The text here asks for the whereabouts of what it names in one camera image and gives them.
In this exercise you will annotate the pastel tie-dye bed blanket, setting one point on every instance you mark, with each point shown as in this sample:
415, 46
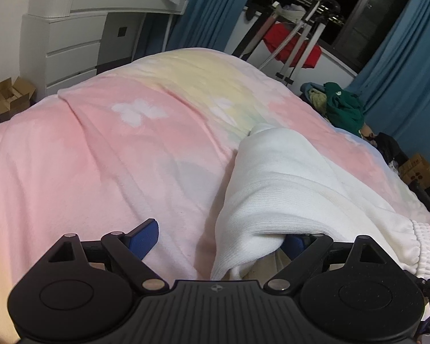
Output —
157, 138

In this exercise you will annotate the right blue curtain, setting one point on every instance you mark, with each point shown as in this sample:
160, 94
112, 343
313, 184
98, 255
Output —
395, 84

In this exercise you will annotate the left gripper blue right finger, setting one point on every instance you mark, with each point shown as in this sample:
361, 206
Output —
306, 254

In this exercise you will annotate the green garment pile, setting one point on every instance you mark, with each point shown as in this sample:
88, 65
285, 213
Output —
342, 109

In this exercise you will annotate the cardboard box on floor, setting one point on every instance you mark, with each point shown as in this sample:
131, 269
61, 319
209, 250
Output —
15, 97

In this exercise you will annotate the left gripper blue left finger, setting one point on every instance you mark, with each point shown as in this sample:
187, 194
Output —
127, 252

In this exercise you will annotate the blue curtain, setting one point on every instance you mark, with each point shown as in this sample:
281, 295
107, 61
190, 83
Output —
395, 84
205, 23

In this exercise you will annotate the white sweatshirt garment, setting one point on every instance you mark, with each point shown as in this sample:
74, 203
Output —
282, 185

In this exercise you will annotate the white dressing table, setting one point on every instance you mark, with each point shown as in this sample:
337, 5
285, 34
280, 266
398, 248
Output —
65, 42

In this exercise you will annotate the red garment on rack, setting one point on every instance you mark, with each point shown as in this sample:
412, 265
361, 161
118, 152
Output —
274, 37

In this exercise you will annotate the black sofa chair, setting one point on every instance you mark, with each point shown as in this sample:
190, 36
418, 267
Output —
395, 157

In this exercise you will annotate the left blue curtain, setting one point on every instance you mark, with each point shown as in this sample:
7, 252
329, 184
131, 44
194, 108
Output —
205, 23

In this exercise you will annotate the brown paper bag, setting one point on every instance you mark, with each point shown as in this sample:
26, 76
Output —
416, 169

